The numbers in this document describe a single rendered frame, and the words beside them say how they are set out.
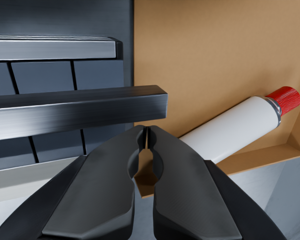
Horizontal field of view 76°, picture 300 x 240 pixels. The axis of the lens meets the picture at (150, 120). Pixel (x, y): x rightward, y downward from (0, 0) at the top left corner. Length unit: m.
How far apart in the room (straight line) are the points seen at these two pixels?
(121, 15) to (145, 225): 0.32
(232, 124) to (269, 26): 0.13
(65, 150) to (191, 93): 0.16
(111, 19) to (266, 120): 0.21
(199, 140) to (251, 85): 0.12
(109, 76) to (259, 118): 0.19
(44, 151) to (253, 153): 0.32
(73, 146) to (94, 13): 0.12
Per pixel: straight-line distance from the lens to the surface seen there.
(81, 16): 0.20
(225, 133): 0.25
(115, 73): 0.16
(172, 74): 0.23
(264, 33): 0.30
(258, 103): 0.28
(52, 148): 0.18
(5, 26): 0.21
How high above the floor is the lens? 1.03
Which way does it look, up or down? 56 degrees down
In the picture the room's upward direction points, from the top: 143 degrees clockwise
